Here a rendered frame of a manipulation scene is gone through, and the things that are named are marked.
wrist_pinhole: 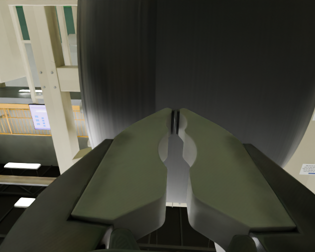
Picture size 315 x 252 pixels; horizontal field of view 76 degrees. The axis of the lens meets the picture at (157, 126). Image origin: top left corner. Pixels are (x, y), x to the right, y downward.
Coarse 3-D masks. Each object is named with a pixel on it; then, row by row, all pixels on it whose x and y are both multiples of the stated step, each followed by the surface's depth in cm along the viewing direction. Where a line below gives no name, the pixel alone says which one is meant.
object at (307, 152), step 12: (312, 120) 42; (312, 132) 43; (300, 144) 45; (312, 144) 45; (300, 156) 46; (312, 156) 46; (288, 168) 47; (300, 168) 47; (300, 180) 49; (312, 180) 48
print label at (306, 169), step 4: (304, 164) 47; (308, 164) 47; (312, 164) 47; (304, 168) 47; (308, 168) 47; (312, 168) 47; (300, 172) 48; (304, 172) 48; (308, 172) 47; (312, 172) 47
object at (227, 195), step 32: (192, 128) 10; (192, 160) 9; (224, 160) 8; (192, 192) 6; (224, 192) 6; (256, 192) 6; (192, 224) 7; (224, 224) 6; (256, 224) 5; (288, 224) 5
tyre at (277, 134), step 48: (96, 0) 21; (144, 0) 20; (192, 0) 19; (240, 0) 19; (288, 0) 19; (96, 48) 21; (144, 48) 20; (192, 48) 20; (240, 48) 20; (288, 48) 19; (96, 96) 23; (144, 96) 21; (192, 96) 21; (240, 96) 21; (288, 96) 21; (96, 144) 28; (288, 144) 24
